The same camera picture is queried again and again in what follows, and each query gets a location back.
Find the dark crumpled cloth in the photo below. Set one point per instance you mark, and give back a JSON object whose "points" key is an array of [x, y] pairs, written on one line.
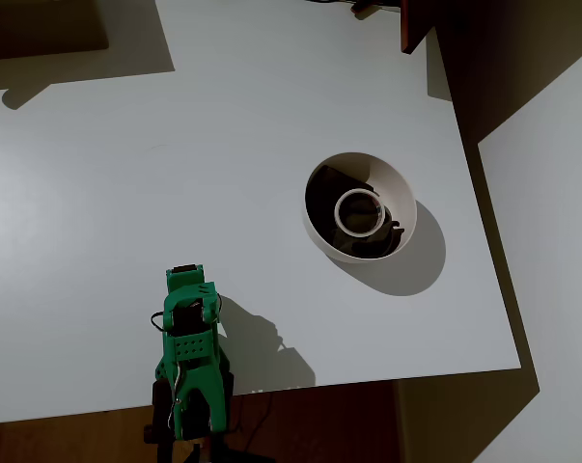
{"points": [[324, 207]]}

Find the brown wooden board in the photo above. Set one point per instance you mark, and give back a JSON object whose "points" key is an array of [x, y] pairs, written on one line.
{"points": [[413, 24]]}

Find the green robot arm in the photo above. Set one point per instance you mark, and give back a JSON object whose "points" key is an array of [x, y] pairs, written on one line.
{"points": [[191, 347]]}

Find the dark box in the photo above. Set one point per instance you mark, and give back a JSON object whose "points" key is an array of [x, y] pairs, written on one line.
{"points": [[39, 24]]}

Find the beige round bowl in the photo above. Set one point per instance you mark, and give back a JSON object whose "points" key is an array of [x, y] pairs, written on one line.
{"points": [[396, 193]]}

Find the beige masking tape roll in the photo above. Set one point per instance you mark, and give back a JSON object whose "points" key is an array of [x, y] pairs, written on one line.
{"points": [[337, 214]]}

